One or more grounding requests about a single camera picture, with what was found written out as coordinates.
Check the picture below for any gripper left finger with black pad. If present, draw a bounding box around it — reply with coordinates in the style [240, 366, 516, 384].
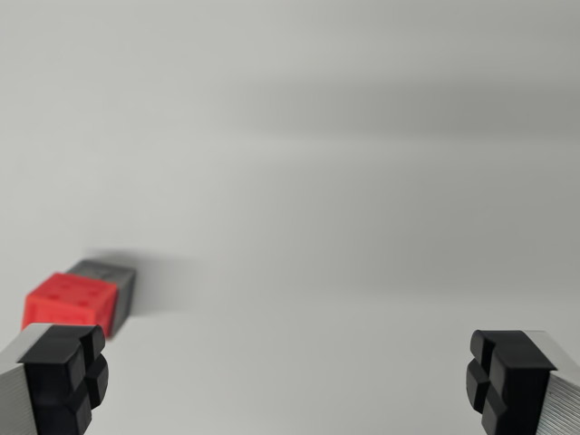
[0, 322, 111, 435]

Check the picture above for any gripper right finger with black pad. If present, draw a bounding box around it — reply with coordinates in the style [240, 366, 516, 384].
[465, 328, 580, 435]

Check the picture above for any red studded cube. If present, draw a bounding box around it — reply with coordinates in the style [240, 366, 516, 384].
[21, 271, 121, 339]

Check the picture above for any grey studded cube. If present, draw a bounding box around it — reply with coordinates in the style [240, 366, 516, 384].
[64, 257, 138, 339]

